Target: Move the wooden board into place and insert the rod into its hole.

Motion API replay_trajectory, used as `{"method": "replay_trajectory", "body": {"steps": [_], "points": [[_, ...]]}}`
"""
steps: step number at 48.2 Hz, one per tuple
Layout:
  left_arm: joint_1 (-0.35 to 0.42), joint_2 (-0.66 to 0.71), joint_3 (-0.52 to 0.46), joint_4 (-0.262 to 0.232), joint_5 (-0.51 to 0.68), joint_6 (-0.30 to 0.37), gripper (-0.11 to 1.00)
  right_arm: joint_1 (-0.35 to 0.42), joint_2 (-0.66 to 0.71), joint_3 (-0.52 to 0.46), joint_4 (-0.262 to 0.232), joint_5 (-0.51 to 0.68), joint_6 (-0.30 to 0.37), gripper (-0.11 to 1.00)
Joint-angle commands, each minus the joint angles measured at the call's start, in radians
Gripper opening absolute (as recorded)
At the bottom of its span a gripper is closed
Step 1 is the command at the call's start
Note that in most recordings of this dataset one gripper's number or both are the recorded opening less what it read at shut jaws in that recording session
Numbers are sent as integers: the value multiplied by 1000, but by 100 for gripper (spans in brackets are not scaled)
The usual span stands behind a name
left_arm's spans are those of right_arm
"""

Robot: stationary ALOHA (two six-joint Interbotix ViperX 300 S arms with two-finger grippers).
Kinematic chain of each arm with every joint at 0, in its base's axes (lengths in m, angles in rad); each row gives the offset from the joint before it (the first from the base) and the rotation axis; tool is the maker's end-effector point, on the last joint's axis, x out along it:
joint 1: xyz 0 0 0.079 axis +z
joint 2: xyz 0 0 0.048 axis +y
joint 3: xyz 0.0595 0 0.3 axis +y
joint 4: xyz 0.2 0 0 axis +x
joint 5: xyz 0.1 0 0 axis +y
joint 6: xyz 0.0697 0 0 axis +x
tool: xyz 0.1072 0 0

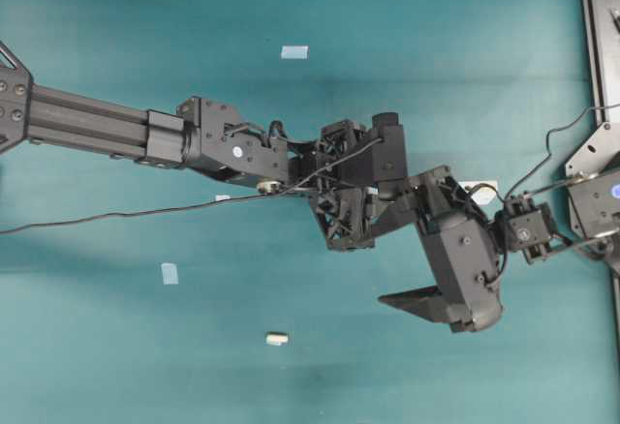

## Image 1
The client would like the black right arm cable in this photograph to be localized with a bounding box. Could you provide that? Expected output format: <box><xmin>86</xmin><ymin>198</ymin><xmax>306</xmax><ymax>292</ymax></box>
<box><xmin>501</xmin><ymin>104</ymin><xmax>620</xmax><ymax>202</ymax></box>

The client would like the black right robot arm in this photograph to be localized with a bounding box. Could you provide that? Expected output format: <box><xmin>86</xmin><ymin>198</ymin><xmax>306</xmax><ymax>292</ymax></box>
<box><xmin>373</xmin><ymin>160</ymin><xmax>619</xmax><ymax>333</ymax></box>

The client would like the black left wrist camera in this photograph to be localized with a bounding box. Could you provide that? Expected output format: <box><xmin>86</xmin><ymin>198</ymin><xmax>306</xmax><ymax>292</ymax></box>
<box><xmin>335</xmin><ymin>111</ymin><xmax>409</xmax><ymax>200</ymax></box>

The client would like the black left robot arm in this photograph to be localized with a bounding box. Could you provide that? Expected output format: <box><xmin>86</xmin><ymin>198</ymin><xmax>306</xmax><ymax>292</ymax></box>
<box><xmin>1</xmin><ymin>47</ymin><xmax>405</xmax><ymax>251</ymax></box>

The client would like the blue tape piece top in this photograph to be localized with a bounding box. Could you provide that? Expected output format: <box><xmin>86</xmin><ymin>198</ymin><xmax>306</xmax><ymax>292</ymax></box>
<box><xmin>280</xmin><ymin>45</ymin><xmax>309</xmax><ymax>60</ymax></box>

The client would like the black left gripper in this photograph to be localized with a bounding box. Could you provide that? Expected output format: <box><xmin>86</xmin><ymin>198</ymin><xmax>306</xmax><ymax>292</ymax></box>
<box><xmin>289</xmin><ymin>120</ymin><xmax>386</xmax><ymax>252</ymax></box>

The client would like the black left camera cable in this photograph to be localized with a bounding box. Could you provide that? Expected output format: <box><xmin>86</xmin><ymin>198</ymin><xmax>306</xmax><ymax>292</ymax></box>
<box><xmin>0</xmin><ymin>136</ymin><xmax>388</xmax><ymax>236</ymax></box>

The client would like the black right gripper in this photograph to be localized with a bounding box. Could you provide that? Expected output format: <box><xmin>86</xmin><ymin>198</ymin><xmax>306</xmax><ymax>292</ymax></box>
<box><xmin>372</xmin><ymin>166</ymin><xmax>503</xmax><ymax>333</ymax></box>

